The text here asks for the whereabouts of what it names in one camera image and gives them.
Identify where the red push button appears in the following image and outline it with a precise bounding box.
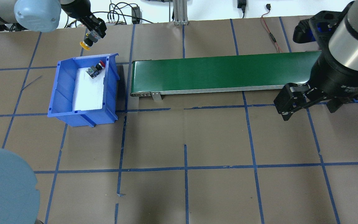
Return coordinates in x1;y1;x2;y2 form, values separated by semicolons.
85;60;106;79

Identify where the aluminium frame post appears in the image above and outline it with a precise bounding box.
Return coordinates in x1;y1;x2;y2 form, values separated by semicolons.
170;0;189;26

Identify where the black power brick top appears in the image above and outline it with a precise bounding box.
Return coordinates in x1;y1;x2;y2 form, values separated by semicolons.
131;6;142;24

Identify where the green conveyor belt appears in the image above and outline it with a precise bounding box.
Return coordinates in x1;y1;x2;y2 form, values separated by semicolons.
130;51;321;97

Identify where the white foam pad left bin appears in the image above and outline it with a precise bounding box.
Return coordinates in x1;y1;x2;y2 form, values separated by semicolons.
72;68;106;111

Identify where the yellow push button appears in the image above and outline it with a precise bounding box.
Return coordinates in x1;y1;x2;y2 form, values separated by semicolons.
80;33;101;51

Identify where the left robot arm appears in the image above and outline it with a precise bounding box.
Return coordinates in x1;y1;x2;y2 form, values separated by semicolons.
0;0;107;50

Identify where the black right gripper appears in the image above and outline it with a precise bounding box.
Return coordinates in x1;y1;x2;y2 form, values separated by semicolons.
273;56;358;121

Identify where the black power adapter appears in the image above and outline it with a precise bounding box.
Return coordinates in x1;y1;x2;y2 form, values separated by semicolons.
237;0;247;11

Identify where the blue bin left side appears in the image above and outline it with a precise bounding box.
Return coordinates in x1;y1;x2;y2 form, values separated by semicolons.
47;53;120;127

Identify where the red black wire pair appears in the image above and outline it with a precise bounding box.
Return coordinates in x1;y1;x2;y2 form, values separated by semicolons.
260;12;282;53

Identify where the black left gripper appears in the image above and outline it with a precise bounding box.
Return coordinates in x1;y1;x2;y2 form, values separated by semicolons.
79;13;107;38

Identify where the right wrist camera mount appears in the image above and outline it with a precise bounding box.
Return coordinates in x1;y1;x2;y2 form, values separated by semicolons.
292;11;344;49

